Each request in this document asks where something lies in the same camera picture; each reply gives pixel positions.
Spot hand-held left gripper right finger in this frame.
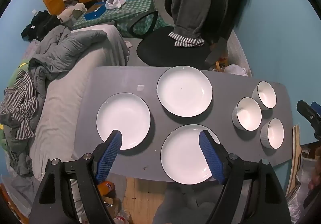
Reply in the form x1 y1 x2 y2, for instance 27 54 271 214
199 130 293 224

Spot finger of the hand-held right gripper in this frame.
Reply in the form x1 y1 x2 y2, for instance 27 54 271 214
297 100 321 139
311 102 321 120

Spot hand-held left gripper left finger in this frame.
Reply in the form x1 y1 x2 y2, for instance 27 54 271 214
29 129 123 224

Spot white plate black rim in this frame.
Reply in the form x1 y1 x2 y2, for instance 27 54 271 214
160 124 222 185
96 93 151 150
157 65 213 117

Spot white ribbed bowl black rim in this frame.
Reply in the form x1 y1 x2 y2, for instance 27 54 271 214
231 97 262 131
260 118 285 149
252 80 277 109

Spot orange soda bottle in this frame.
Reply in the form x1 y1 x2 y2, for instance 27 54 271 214
98 181 116 198

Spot wooden board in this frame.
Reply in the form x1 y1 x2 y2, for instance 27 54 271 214
286 125 302 195

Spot grey cloth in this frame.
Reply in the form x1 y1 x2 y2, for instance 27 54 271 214
153 181 251 224

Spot clear bottle red label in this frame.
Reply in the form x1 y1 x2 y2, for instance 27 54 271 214
110 210 131 224

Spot grey bed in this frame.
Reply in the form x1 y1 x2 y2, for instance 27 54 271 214
30 24 129 182

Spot knotted white plastic bag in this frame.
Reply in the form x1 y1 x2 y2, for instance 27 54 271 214
224 64 251 77

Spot clear plastic bag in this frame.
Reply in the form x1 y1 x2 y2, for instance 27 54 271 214
287 159 315 224

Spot yellow shopping bag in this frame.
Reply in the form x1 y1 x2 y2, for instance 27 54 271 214
216 56 229 72

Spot striped shirt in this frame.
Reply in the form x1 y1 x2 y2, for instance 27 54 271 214
0 72 39 140

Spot black office chair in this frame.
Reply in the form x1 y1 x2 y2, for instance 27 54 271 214
127 0 230 70

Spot grey puffy jacket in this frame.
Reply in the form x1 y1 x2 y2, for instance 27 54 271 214
29 24 108 81

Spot green plush toy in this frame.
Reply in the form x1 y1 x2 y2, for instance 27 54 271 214
7 62 28 87

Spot flat blue box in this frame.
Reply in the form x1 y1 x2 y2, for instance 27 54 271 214
83 2 111 21

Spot black clothes pile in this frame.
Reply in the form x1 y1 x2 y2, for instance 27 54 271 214
21 10 61 41

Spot green checkered tablecloth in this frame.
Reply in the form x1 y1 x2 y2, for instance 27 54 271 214
71 0 173 39

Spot beige clothes pile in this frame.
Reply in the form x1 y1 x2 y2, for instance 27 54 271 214
57 3 87 22

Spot grey garment striped cuffs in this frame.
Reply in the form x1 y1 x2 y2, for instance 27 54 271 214
169 0 215 47

